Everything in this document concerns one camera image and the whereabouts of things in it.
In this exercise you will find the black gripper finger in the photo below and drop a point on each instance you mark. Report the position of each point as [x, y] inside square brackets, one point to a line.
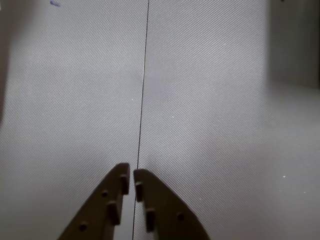
[100, 212]
[170, 217]

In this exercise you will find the dark grey table mat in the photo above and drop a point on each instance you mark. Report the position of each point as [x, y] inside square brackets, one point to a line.
[75, 100]
[212, 125]

